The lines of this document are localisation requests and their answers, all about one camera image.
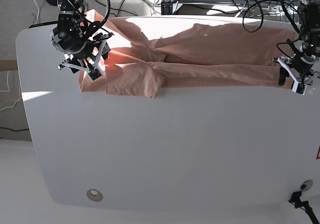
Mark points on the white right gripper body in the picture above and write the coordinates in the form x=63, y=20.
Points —
x=84, y=53

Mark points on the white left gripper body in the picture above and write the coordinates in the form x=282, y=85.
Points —
x=299, y=69

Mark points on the pink T-shirt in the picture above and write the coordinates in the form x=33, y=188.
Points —
x=150, y=53

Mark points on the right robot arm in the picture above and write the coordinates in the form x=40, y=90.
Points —
x=72, y=15

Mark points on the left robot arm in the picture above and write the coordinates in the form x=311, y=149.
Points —
x=305, y=48

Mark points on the metal table grommet right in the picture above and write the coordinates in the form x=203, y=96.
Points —
x=306, y=185

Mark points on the metal table grommet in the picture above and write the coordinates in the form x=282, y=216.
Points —
x=306, y=185
x=94, y=195

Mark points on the metal table grommet left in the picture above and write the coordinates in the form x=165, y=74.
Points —
x=94, y=195

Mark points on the black camera clamp mount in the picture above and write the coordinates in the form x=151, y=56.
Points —
x=295, y=200

